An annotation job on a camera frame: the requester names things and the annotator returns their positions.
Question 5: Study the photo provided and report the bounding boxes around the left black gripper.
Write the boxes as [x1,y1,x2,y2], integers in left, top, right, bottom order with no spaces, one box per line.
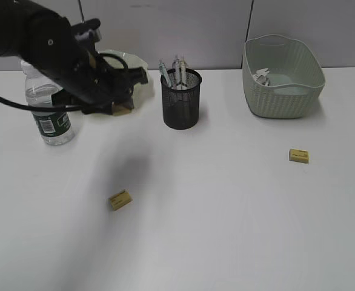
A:
[21,7,148,115]

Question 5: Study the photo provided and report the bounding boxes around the yellow eraser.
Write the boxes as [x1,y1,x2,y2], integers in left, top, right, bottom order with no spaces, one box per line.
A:
[108,190,133,211]
[112,104,132,116]
[288,149,309,164]

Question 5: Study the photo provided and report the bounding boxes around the blue grey pen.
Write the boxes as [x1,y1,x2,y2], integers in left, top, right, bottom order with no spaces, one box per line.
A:
[159,59,172,88]

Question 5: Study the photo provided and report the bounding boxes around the clear water bottle green label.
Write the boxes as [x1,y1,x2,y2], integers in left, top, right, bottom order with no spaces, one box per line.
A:
[21,61,75,146]

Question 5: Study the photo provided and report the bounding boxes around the beige grip pen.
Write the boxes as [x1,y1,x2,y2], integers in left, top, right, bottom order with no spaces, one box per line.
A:
[179,56,188,90]

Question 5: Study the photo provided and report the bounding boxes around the white waste paper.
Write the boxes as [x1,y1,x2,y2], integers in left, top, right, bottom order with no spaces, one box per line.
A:
[253,68,270,86]

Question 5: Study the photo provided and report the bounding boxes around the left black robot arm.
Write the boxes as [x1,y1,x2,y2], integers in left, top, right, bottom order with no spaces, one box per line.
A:
[0,1,148,115]

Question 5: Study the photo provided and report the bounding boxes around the pale green wavy plate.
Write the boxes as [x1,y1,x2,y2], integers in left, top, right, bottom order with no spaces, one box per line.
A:
[101,49,154,114]

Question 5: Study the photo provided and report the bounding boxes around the black mesh pen holder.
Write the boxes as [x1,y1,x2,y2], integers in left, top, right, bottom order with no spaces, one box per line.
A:
[160,69,202,130]

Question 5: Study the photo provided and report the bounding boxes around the pale green woven basket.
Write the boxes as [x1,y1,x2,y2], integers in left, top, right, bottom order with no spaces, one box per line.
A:
[242,34,325,119]

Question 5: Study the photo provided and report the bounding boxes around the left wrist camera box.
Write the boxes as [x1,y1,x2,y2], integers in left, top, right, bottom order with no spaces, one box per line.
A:
[71,18,102,44]

